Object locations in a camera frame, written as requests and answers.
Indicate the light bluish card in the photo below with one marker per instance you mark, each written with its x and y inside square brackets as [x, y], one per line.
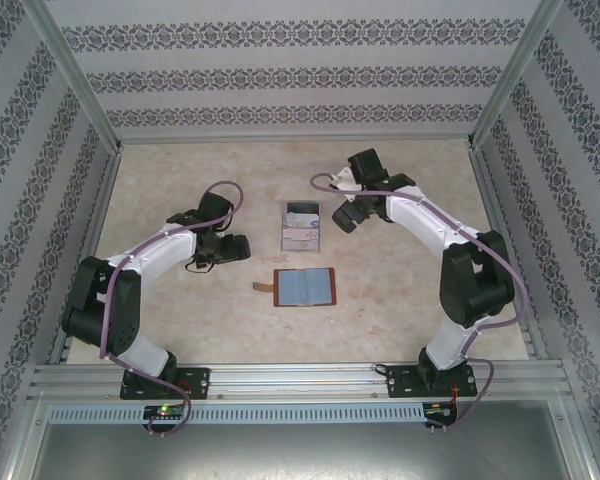
[305, 220]

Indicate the black card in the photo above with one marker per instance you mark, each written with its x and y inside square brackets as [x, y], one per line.
[302, 207]

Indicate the white card with red print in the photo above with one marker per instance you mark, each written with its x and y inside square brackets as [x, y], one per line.
[302, 233]

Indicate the greyish white card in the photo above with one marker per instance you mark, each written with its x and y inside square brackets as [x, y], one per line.
[300, 245]

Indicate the brown leather card holder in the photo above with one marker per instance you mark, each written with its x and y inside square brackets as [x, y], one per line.
[305, 290]

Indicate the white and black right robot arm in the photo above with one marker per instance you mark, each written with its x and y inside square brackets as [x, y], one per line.
[420, 220]

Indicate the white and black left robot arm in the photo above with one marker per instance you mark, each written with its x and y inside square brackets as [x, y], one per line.
[165, 247]

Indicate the clear acrylic card stand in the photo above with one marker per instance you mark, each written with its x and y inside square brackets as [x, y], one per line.
[282, 240]

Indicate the green circuit board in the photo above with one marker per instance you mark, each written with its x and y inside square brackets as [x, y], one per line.
[165, 411]
[440, 410]

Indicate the grey metal panel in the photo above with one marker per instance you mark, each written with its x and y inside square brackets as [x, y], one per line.
[300, 455]

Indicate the aluminium side rail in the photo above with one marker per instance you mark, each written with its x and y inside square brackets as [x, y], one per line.
[495, 210]
[101, 200]

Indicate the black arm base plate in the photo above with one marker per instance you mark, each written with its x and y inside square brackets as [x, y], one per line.
[195, 382]
[400, 382]

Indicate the long aluminium mounting rail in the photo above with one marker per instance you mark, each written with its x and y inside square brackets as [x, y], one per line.
[290, 382]

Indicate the aluminium frame post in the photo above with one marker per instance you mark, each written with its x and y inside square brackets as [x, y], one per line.
[83, 85]
[506, 85]

